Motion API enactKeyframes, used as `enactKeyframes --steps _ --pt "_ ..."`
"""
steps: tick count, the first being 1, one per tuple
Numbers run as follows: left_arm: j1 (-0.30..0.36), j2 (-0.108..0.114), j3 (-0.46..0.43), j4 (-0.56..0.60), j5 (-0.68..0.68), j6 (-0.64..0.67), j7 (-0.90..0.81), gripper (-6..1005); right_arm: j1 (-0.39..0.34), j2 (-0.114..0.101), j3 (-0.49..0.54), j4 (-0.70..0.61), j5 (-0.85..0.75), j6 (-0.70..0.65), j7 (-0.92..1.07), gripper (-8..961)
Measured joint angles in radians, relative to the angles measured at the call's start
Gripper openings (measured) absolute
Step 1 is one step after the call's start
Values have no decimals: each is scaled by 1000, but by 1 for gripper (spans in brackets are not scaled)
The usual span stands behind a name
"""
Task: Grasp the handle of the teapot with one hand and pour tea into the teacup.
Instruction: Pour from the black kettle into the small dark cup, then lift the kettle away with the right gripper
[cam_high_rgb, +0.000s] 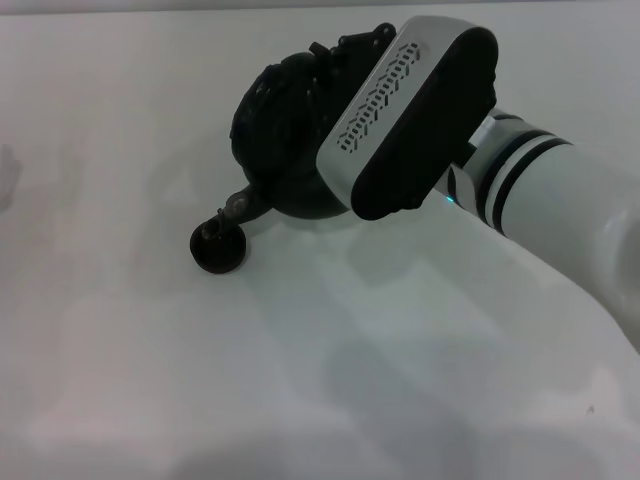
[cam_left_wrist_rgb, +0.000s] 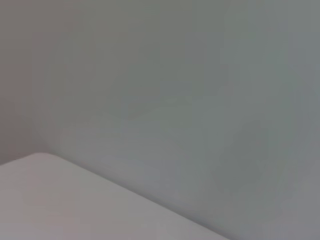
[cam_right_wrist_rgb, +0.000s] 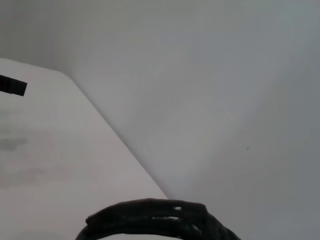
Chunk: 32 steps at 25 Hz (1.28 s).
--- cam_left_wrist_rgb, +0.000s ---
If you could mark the white table cloth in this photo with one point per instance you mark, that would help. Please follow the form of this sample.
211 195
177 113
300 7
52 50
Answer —
75 212

